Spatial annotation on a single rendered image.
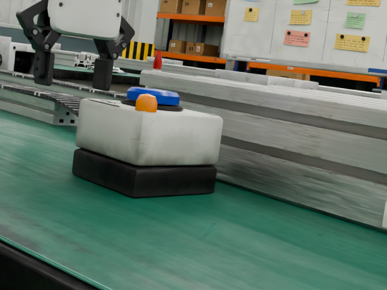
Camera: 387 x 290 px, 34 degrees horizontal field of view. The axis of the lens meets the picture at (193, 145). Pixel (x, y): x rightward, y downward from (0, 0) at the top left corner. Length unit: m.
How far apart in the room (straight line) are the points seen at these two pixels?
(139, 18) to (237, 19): 4.87
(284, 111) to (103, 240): 0.23
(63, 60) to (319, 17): 1.51
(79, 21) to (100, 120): 0.34
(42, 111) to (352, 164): 0.49
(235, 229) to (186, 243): 0.05
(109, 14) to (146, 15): 8.03
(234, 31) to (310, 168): 3.75
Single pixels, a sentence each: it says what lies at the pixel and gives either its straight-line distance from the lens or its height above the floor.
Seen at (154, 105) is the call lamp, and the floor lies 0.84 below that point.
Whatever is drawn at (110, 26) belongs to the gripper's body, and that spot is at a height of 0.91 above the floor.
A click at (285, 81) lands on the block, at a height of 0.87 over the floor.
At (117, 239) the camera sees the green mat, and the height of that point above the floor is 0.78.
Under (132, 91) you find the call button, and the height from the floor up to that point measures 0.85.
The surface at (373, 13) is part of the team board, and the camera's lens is 3.73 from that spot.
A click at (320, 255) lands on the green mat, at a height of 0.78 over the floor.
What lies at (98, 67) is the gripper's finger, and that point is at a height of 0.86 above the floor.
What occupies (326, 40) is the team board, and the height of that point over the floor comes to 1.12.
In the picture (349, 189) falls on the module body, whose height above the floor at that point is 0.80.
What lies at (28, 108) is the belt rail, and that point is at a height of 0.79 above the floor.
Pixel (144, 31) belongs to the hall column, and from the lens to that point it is 8.84.
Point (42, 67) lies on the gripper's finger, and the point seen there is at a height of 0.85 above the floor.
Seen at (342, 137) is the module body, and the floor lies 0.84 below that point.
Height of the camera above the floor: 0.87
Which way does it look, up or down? 7 degrees down
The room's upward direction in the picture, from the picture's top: 7 degrees clockwise
